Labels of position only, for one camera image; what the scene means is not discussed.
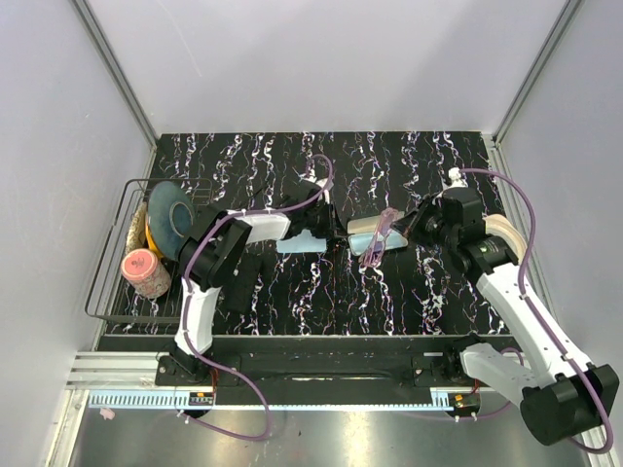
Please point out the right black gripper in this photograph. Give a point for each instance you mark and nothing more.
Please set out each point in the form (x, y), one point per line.
(416, 218)

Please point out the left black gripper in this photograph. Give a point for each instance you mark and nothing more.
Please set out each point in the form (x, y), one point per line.
(332, 226)

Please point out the red thin sunglasses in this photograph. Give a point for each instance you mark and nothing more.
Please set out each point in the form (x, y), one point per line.
(373, 256)

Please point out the black glasses case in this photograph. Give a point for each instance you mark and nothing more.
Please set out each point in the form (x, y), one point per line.
(238, 294)

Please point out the light blue cloth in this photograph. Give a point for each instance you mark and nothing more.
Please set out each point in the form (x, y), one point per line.
(359, 243)
(302, 243)

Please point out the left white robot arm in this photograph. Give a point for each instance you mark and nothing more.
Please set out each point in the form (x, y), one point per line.
(210, 252)

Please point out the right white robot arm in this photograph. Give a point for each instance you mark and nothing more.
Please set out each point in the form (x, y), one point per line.
(561, 393)

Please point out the blue ceramic plate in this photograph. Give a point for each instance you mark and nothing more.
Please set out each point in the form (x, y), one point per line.
(170, 215)

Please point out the yellow plate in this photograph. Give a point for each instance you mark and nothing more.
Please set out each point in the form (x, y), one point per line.
(151, 244)

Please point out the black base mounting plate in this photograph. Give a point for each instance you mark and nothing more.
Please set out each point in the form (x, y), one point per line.
(411, 360)

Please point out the woven beige plate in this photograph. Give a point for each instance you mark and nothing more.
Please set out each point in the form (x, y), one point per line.
(136, 236)

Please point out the pink patterned cup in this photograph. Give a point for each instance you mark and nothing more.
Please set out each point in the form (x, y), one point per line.
(145, 273)

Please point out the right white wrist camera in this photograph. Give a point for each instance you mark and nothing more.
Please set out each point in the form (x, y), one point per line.
(456, 179)

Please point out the black wire dish rack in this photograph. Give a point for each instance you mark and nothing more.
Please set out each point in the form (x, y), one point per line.
(111, 298)

